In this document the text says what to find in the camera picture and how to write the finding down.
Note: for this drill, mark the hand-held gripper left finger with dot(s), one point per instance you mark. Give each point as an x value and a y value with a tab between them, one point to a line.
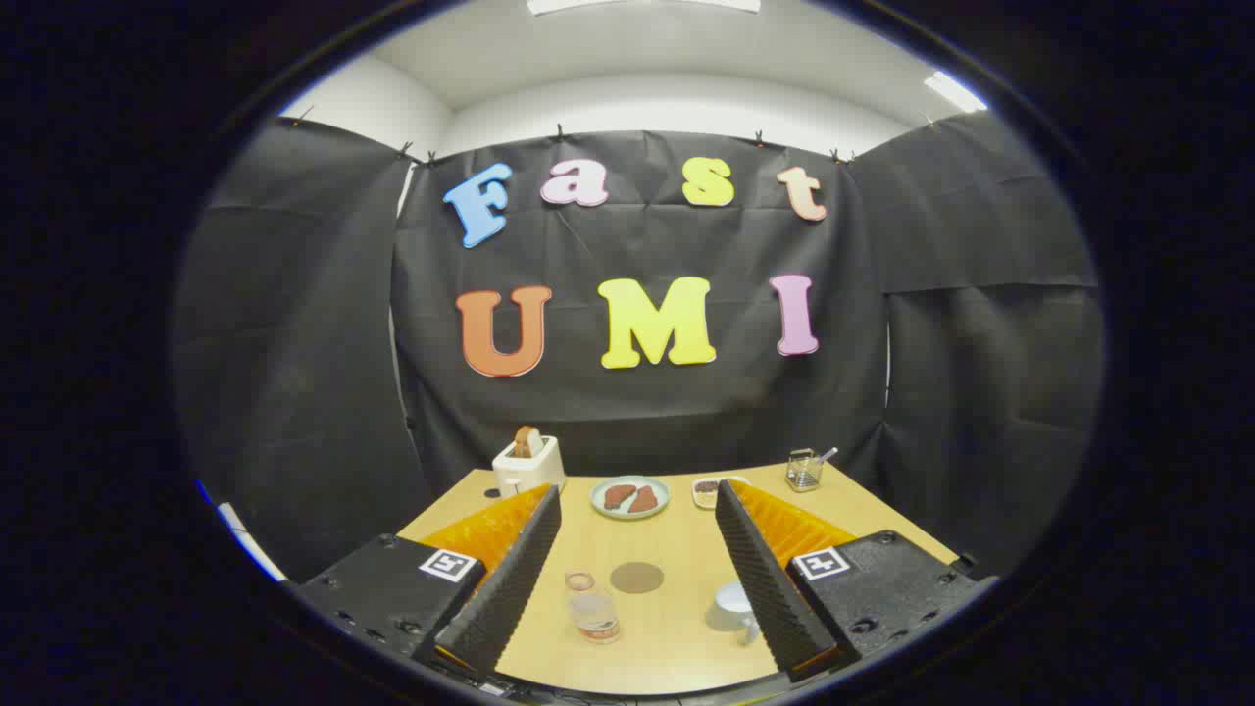
510	588

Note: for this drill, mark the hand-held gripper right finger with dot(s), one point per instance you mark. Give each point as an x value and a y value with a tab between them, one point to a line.
765	579

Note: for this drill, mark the clear plastic juice bottle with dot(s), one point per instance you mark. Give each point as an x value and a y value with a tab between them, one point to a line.
593	616

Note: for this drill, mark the round brown coaster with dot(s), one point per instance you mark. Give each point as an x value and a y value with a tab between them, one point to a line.
637	578

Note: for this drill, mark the white divided snack tray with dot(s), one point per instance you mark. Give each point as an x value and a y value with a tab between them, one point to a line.
706	490

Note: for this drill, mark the cream toaster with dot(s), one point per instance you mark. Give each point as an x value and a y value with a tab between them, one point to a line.
529	473

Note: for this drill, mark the pale green plate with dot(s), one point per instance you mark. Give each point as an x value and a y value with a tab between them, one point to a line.
629	512

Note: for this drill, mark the brown meat piece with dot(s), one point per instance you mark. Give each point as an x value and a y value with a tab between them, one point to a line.
645	501
619	496

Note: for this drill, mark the toast slice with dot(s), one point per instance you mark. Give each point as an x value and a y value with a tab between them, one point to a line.
527	441

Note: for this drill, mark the small ceiling light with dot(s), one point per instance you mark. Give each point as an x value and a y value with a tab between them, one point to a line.
954	92

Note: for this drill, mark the long ceiling light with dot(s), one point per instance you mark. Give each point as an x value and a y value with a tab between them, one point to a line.
637	5

